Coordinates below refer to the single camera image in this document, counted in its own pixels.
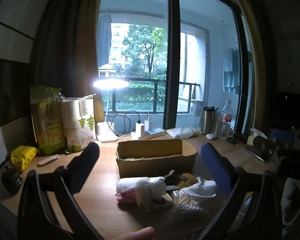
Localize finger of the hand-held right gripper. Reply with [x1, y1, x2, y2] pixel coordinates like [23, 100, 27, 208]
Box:
[271, 129, 300, 147]
[245, 135, 280, 163]

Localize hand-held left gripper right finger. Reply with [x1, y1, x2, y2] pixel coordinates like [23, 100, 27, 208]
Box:
[201, 142, 283, 240]

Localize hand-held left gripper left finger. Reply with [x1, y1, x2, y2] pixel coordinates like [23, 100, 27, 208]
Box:
[17, 142, 103, 240]

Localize brown fibrous pad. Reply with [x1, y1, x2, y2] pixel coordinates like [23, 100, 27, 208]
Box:
[179, 172, 198, 188]

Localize bag of cotton swabs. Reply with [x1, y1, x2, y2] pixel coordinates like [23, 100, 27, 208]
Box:
[174, 195, 203, 213]

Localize cardboard box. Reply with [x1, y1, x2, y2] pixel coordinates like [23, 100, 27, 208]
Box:
[116, 139, 198, 178]

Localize white sock with black pattern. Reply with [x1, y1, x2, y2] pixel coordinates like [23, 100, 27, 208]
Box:
[137, 170, 183, 212]

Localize person's left hand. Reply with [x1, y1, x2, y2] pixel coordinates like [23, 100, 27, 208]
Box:
[121, 226, 155, 240]

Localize yellow tissue box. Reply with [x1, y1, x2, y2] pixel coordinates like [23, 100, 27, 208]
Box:
[247, 128, 268, 145]

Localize black box with lights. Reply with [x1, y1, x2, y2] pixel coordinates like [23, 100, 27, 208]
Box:
[267, 90, 300, 130]

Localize white desk lamp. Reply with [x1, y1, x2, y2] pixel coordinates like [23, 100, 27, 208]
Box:
[93, 79, 129, 143]

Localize white paper cup package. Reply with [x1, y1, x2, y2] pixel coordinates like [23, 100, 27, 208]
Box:
[61, 95, 97, 153]

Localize small black device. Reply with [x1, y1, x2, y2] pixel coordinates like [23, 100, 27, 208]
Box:
[226, 131, 248, 145]

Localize clear water bottle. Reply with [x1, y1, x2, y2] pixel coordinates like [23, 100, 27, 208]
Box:
[218, 100, 233, 140]

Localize white folding knife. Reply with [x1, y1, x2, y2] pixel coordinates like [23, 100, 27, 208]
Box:
[37, 154, 60, 167]

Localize steel tumbler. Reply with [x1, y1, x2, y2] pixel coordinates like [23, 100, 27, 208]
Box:
[199, 107, 219, 135]

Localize white plastic packet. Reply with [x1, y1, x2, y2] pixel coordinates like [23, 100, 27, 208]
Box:
[166, 126, 203, 139]

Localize green plastic package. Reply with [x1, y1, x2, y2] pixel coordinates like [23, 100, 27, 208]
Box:
[30, 85, 67, 155]

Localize white ribbed sock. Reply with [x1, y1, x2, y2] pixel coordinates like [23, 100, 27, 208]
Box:
[116, 177, 150, 194]

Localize large white charger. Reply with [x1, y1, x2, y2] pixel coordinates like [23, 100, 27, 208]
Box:
[135, 122, 145, 138]

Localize small white charger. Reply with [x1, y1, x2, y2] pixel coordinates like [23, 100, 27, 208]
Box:
[144, 112, 153, 132]

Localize yellow packet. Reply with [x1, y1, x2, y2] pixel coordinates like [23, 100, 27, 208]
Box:
[10, 145, 39, 172]

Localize white power strip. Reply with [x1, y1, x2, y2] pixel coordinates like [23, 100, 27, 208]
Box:
[131, 127, 165, 140]

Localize black round object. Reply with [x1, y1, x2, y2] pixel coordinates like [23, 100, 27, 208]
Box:
[0, 167, 23, 194]

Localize light blue hanging clothes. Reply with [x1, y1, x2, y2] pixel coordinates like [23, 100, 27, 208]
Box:
[222, 47, 242, 94]

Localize yellowish curtain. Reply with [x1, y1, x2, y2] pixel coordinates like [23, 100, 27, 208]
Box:
[226, 0, 268, 140]

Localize black balcony railing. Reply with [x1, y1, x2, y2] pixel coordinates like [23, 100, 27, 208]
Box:
[99, 77, 201, 113]

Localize dark monitor screen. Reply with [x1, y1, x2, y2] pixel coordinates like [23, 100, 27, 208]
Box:
[0, 57, 32, 132]

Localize dark curtain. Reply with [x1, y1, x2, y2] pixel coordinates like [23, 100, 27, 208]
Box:
[30, 0, 105, 130]

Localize green trees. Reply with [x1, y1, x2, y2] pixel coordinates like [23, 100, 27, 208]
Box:
[111, 24, 168, 112]

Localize dark hanging garment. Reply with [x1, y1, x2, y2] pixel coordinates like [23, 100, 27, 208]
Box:
[98, 12, 112, 68]

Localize black lamp cable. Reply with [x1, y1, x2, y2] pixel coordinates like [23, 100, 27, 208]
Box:
[107, 107, 118, 137]

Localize black charger cable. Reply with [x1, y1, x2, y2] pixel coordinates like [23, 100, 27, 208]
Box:
[123, 110, 141, 133]

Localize pink plush keychain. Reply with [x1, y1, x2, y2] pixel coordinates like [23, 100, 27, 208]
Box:
[115, 190, 138, 203]

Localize black window frame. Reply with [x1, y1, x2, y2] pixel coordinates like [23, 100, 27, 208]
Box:
[164, 0, 182, 130]

